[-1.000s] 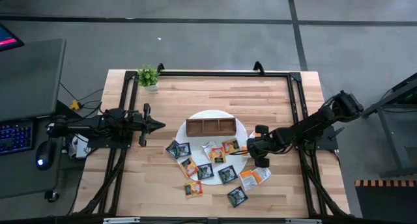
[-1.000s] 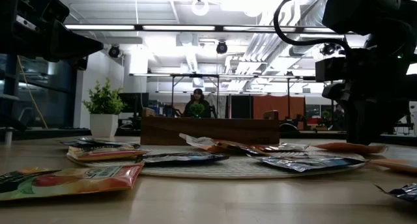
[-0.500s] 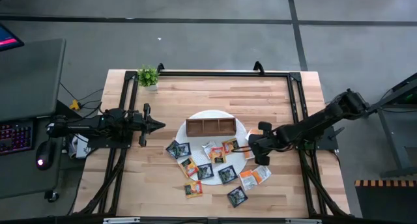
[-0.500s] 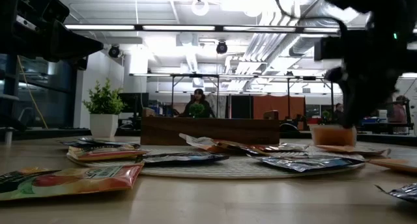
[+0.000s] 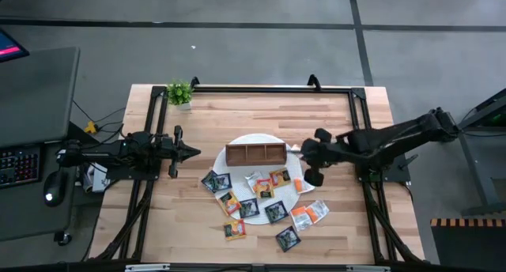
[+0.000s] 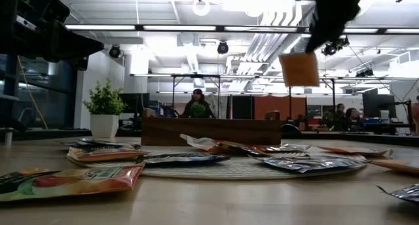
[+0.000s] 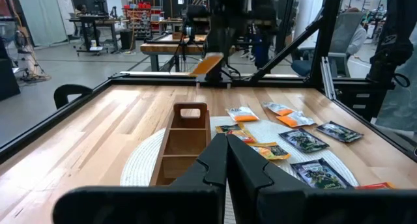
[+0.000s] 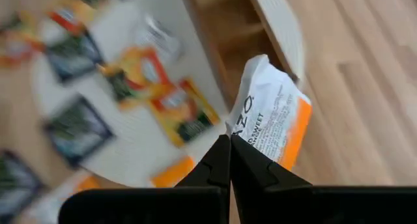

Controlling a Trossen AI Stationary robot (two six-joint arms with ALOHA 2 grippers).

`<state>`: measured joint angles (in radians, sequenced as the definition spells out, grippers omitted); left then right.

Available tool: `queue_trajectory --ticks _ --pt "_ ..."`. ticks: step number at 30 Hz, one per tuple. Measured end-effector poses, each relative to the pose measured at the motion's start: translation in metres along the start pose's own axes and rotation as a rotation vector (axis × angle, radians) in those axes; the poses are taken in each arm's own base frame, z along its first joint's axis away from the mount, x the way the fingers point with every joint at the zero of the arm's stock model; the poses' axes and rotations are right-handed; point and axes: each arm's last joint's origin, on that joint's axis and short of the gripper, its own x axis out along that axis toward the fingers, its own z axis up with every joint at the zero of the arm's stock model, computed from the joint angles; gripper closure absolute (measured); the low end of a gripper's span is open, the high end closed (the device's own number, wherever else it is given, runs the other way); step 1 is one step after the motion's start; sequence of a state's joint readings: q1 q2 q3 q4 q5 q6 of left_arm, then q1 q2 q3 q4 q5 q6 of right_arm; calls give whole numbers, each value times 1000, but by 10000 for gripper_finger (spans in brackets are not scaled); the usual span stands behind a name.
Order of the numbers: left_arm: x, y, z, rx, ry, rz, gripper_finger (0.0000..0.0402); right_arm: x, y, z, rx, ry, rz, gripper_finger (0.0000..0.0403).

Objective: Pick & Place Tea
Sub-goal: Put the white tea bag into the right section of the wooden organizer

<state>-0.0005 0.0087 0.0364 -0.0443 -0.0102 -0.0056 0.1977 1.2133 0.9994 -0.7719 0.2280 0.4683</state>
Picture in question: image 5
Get dark blue blackcurrant tea packet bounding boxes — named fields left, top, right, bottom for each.
left=274, top=225, right=302, bottom=253
left=200, top=169, right=218, bottom=194
left=238, top=198, right=261, bottom=220
left=263, top=200, right=290, bottom=225
left=213, top=172, right=233, bottom=192

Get backlit black keyboard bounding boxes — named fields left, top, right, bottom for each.
left=0, top=145, right=43, bottom=190

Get orange peach tea packet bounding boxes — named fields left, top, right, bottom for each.
left=223, top=219, right=247, bottom=242
left=255, top=178, right=276, bottom=200
left=269, top=167, right=293, bottom=189
left=217, top=191, right=243, bottom=217

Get black desk caster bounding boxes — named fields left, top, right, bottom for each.
left=54, top=231, right=73, bottom=247

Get wooden three-compartment tea box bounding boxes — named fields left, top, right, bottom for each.
left=225, top=142, right=288, bottom=167

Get small green potted plant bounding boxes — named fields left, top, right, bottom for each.
left=165, top=79, right=194, bottom=112

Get white box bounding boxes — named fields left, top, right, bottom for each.
left=83, top=163, right=111, bottom=194

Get white orange tea packet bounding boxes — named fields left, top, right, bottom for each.
left=306, top=199, right=330, bottom=225
left=244, top=171, right=264, bottom=194
left=293, top=176, right=316, bottom=195
left=289, top=206, right=313, bottom=232

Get black computer mouse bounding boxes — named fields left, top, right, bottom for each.
left=43, top=169, right=68, bottom=208

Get black floor cable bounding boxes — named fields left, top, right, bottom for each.
left=72, top=100, right=127, bottom=126

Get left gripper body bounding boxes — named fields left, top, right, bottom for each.
left=157, top=124, right=187, bottom=179

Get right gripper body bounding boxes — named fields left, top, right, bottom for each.
left=303, top=127, right=342, bottom=188

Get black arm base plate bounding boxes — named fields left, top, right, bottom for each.
left=105, top=161, right=162, bottom=182
left=354, top=151, right=412, bottom=183

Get black metal table frame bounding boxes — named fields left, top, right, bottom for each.
left=89, top=84, right=426, bottom=265

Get black clamp lever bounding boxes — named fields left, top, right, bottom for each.
left=398, top=153, right=419, bottom=171

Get black metal stand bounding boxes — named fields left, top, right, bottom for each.
left=436, top=88, right=506, bottom=217

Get white round woven placemat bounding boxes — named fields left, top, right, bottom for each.
left=212, top=133, right=304, bottom=225

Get black box orange striped edge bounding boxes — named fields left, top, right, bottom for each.
left=429, top=218, right=506, bottom=272

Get computer monitor pink stripe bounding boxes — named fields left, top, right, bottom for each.
left=0, top=28, right=31, bottom=63

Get silver frame bracket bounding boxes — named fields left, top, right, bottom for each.
left=346, top=265, right=391, bottom=272
left=125, top=263, right=171, bottom=272

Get grey computer desk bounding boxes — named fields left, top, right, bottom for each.
left=0, top=46, right=80, bottom=244

